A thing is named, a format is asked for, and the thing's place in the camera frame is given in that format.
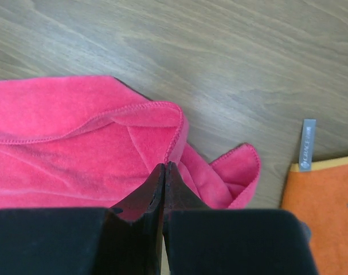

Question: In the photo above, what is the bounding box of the grey towel label tag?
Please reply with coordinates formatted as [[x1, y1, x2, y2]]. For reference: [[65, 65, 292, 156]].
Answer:
[[298, 119, 316, 172]]

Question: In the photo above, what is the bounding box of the pink microfiber towel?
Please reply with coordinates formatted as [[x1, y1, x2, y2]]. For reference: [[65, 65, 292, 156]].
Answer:
[[0, 76, 261, 209]]

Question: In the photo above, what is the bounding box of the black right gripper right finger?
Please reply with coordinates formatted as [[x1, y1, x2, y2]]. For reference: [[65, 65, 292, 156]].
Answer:
[[163, 162, 318, 274]]

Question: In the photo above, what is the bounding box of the orange towel with blue spots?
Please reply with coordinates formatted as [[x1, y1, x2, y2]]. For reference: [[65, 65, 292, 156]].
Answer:
[[281, 156, 348, 274]]

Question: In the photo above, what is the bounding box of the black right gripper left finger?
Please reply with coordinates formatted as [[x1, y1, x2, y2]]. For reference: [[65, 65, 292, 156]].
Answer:
[[0, 164, 165, 274]]

